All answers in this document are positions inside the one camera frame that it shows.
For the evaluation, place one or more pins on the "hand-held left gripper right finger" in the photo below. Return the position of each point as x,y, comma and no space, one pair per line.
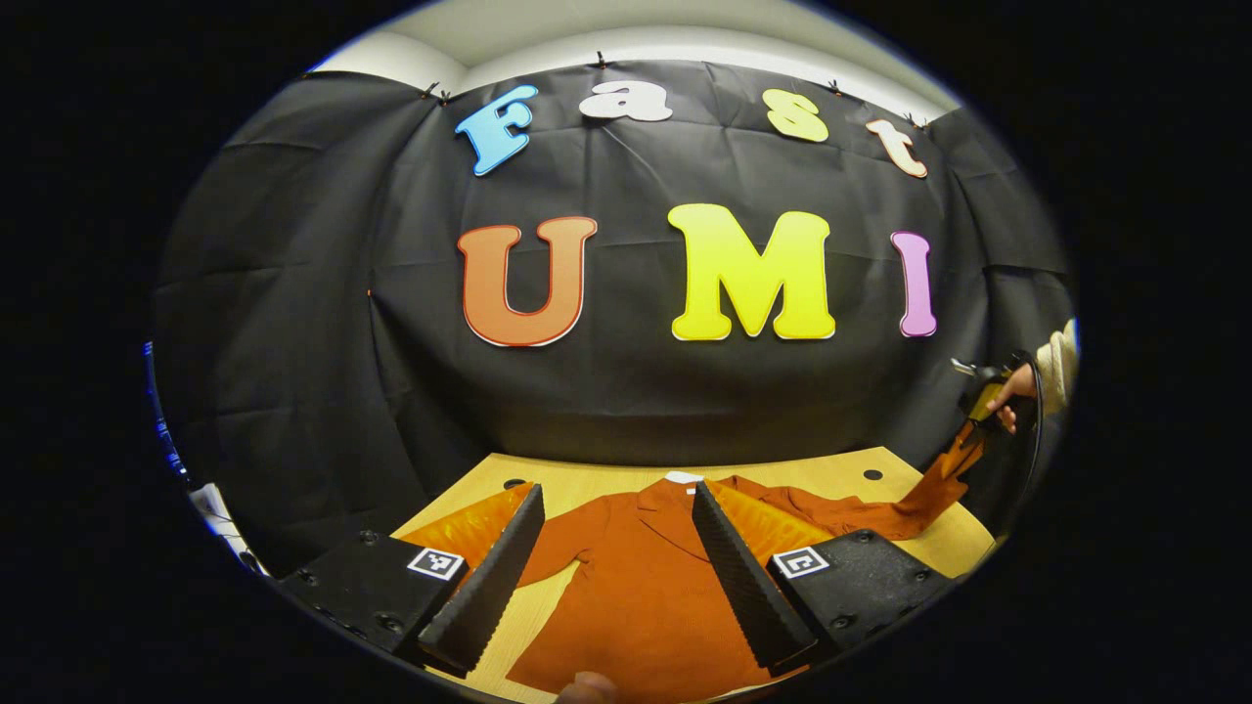
743,587

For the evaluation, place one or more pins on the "white curved frame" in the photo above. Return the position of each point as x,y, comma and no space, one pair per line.
220,523

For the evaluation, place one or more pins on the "black backdrop cloth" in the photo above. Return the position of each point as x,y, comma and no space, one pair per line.
626,411

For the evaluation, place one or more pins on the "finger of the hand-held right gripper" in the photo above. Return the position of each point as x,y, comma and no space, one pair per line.
973,437

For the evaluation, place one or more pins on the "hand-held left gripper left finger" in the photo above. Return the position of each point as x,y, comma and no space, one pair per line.
494,587

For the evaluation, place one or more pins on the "rust orange coat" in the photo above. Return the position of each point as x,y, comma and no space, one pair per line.
636,606

